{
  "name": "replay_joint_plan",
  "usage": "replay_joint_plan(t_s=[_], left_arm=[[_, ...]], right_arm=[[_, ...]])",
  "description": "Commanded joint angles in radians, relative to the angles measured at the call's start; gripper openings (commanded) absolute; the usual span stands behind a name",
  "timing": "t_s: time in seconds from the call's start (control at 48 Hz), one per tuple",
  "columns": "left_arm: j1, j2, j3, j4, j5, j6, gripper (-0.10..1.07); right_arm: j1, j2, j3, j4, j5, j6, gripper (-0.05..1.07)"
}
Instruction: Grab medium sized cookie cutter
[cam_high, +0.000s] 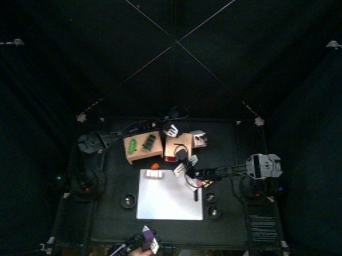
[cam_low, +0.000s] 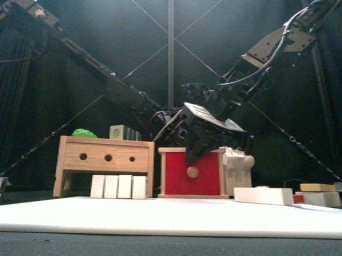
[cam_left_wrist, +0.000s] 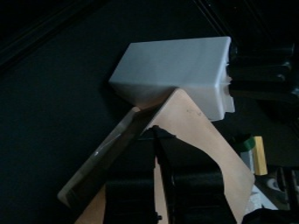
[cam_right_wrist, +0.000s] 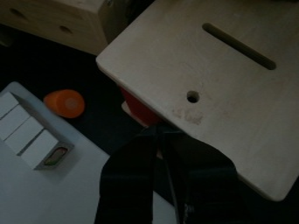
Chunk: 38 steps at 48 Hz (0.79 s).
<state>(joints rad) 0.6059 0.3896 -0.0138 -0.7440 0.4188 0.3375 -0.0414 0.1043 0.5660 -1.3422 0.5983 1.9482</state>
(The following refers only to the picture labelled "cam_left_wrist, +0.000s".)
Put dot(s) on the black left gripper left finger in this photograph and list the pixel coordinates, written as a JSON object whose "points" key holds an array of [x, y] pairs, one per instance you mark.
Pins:
{"points": [[129, 189]]}

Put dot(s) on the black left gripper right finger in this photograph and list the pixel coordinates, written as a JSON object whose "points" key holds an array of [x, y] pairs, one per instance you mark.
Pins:
{"points": [[193, 192]]}

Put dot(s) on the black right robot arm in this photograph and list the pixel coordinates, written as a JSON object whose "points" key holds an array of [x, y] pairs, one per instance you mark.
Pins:
{"points": [[264, 73]]}

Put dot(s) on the speckled white toy panel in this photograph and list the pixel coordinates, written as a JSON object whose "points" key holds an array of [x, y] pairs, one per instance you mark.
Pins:
{"points": [[260, 199]]}

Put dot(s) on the yellow flat block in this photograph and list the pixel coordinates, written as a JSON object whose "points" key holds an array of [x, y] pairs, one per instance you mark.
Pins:
{"points": [[259, 157]]}

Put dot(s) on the green toy block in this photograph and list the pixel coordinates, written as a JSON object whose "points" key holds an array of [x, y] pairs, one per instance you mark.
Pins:
{"points": [[246, 143]]}

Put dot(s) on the white toy appliance box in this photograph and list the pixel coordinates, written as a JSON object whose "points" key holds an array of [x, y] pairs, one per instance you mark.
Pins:
{"points": [[175, 64]]}

